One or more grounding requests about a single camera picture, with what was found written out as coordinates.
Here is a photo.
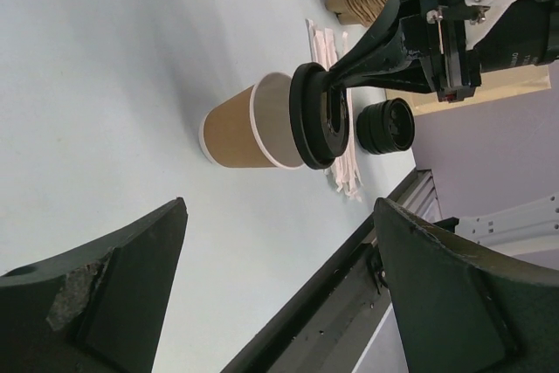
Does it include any white wrapped straw pile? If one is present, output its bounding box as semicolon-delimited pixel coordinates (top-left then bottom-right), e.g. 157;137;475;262
305;19;362;203

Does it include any black lid stack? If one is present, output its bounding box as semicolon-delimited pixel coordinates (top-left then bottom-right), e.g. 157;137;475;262
355;98;415;155

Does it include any aluminium frame rail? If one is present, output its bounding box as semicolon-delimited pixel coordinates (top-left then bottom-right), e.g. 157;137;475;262
446;193;558;257

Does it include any brown paper coffee cup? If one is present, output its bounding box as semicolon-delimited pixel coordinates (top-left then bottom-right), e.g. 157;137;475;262
199;73;303;169

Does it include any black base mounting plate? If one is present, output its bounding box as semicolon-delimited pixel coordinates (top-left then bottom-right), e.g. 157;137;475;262
217;167;438;373

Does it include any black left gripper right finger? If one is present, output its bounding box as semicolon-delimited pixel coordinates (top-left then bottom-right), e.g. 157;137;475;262
374;198;558;372

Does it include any black coffee cup lid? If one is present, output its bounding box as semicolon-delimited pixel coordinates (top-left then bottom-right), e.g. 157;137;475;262
289;62;349;170

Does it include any cream paper takeout bag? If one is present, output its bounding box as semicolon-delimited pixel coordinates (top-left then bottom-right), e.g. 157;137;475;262
386;66;551;116

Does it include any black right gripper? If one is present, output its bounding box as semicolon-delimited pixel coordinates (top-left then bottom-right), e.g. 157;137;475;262
329;0;484;102

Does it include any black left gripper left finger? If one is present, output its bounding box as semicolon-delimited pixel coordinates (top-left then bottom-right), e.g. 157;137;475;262
1;197;188;372

